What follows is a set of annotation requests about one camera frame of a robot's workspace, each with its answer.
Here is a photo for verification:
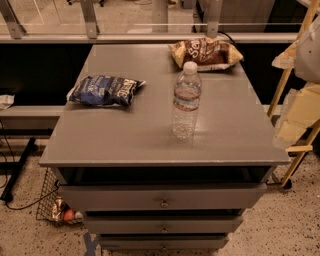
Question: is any blue chip bag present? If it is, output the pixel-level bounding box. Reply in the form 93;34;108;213
66;75;145;106

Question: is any white crumpled paper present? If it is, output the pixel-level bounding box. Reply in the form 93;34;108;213
0;95;15;110

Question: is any black metal floor stand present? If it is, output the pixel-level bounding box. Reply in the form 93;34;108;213
0;138;36;203

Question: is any middle grey drawer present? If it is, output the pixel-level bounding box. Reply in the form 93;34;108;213
84;216;243;234

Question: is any metal railing frame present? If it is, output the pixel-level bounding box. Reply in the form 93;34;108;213
0;0;299;44

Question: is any orange ball in basket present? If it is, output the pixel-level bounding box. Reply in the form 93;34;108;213
63;209;75;221

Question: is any black cable on floor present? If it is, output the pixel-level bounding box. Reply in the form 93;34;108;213
0;119;61;211

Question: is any grey drawer cabinet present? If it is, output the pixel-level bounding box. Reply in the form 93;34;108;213
41;44;289;240

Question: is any clear plastic water bottle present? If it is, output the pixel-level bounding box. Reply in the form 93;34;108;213
172;61;202;140

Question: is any grey drawer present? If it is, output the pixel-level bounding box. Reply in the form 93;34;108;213
98;236;228;250
59;183;266;211
84;216;243;234

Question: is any top grey drawer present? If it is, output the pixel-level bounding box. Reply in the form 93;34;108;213
59;183;266;211

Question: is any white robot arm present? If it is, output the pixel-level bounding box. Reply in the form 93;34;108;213
272;17;320;149

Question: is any yellow wooden ladder frame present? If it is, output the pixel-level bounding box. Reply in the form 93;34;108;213
267;0;320;189

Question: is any wire mesh basket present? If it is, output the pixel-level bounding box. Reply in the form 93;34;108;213
36;169;83;225

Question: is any bottom grey drawer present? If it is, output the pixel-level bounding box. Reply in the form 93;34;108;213
98;236;228;250

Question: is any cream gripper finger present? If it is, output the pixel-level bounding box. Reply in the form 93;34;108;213
272;40;299;69
273;83;320;149

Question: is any brown chip bag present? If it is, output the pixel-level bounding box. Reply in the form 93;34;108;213
169;37;243;72

